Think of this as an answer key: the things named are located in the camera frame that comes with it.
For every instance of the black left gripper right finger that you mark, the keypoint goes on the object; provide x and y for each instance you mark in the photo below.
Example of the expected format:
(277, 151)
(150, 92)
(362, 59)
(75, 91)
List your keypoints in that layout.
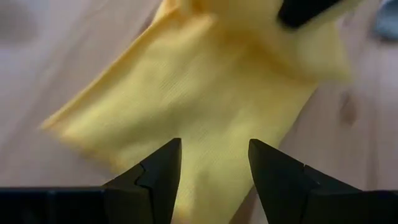
(295, 199)

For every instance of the yellow microfiber towel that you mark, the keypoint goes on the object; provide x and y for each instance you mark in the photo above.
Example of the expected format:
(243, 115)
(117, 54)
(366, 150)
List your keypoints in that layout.
(202, 93)

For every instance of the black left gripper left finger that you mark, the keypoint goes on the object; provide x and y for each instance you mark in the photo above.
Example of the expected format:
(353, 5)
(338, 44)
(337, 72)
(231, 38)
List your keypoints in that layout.
(124, 205)

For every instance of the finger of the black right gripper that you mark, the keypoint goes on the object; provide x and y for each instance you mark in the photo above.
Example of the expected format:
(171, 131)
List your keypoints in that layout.
(301, 12)

